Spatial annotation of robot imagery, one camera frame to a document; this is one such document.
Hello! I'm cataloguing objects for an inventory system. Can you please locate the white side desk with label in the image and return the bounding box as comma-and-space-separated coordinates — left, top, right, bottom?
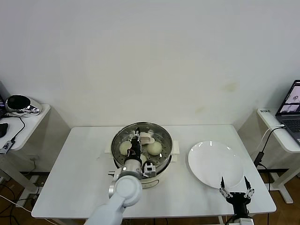
238, 109, 300, 203

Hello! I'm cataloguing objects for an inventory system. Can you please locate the small grey usb hub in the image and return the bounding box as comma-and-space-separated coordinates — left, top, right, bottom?
0, 140, 14, 154

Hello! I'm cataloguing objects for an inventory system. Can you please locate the round glass pot lid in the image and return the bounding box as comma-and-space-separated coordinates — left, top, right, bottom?
112, 121, 173, 171

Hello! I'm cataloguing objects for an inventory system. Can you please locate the dark laptop edge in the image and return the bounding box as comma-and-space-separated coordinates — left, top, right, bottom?
0, 81, 10, 119

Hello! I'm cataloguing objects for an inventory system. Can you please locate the white laptop cable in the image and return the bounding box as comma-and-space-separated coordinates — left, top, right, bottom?
255, 125, 285, 153

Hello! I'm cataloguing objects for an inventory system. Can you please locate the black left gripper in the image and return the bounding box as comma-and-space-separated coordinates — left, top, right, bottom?
126, 126, 145, 162

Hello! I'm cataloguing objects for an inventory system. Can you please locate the thin black desk cable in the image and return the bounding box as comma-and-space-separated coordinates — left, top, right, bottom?
3, 112, 26, 143

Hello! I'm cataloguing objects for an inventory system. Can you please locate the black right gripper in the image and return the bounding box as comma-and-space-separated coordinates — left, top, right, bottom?
219, 176, 255, 216

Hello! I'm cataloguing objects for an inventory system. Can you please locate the round white plate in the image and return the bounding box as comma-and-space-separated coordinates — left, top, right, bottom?
187, 140, 244, 190

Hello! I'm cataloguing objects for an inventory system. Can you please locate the black cable with adapter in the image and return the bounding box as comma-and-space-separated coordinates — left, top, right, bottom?
254, 126, 286, 190

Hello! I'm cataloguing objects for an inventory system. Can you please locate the open grey laptop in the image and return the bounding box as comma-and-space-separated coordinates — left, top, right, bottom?
274, 80, 300, 147

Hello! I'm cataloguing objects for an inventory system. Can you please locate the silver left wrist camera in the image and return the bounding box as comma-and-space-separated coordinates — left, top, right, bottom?
142, 163, 157, 179

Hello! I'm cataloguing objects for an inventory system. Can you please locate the perforated steel steamer basket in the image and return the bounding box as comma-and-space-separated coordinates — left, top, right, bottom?
111, 121, 173, 178

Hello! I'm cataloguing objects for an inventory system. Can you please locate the black computer mouse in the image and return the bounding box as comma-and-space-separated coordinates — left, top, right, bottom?
0, 123, 9, 138

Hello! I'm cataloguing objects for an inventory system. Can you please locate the cream electric cooking pot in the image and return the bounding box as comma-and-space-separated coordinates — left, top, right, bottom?
104, 140, 180, 189

